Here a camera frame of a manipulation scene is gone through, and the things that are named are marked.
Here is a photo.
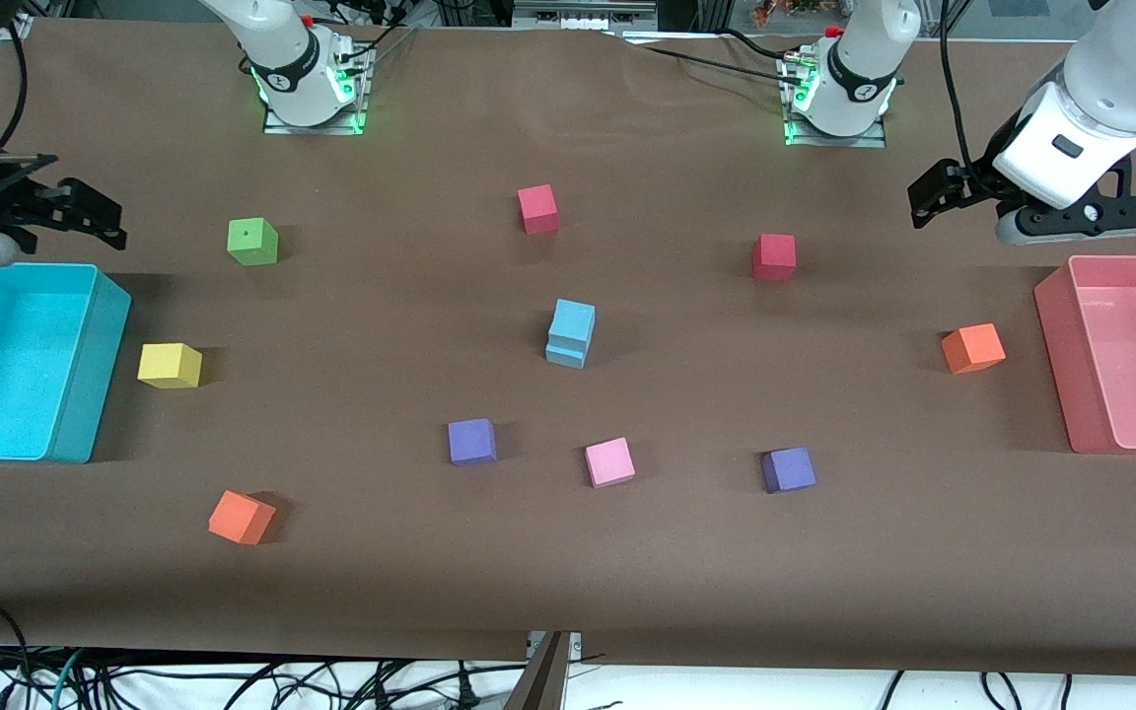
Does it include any orange foam block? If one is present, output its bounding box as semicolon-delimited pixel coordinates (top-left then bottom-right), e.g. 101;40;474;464
208;490;277;546
941;323;1007;375

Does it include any yellow foam block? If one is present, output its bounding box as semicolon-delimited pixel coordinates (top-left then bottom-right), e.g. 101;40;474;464
138;343;203;390

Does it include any green foam block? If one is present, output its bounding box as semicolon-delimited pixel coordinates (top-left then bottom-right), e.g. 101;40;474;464
227;218;280;267

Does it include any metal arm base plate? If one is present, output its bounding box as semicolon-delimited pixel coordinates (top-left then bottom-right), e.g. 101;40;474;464
780;51;889;149
263;44;373;136

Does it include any grey background device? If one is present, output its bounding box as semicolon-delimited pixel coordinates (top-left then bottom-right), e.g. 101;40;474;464
513;0;659;31

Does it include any pink plastic bin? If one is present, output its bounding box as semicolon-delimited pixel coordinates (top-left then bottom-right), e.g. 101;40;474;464
1033;254;1136;455

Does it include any purple foam block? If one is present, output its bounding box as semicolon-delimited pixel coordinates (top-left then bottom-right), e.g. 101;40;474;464
448;418;498;467
761;447;817;494

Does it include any dark table leg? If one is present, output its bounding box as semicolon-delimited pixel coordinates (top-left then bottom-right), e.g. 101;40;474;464
504;631;574;710

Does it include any silver table edge bracket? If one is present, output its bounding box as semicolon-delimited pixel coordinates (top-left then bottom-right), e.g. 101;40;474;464
527;631;583;660

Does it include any red foam block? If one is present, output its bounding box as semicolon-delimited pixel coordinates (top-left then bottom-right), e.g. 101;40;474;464
517;184;560;236
752;234;797;282

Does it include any black cable on table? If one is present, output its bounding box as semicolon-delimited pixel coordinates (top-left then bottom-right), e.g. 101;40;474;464
617;35;798;82

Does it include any cyan plastic bin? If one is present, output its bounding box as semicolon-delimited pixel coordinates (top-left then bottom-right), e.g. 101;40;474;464
0;261;133;464

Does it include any pink foam block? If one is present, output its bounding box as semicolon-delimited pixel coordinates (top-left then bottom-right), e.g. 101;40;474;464
585;437;636;489

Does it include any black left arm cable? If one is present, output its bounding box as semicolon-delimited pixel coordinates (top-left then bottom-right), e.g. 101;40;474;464
937;0;975;171

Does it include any brown table cover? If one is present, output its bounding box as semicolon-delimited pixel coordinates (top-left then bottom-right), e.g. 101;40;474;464
0;18;1136;677

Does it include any teal floor cable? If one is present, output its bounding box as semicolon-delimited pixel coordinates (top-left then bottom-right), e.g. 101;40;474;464
48;646;88;710

